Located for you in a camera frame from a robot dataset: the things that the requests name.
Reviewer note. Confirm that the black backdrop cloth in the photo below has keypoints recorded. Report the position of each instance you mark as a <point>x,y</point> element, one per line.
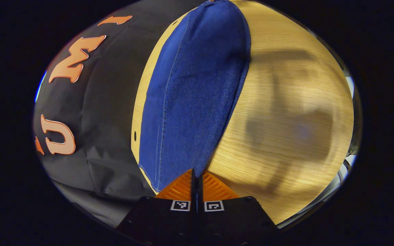
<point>108,102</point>

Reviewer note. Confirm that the blue denim jeans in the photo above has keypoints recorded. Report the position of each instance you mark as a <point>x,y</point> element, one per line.
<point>197,95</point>

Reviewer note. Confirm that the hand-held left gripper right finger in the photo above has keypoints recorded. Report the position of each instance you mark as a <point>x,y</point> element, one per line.
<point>231,218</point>

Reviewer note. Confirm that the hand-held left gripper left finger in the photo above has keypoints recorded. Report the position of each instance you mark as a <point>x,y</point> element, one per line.
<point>169,218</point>

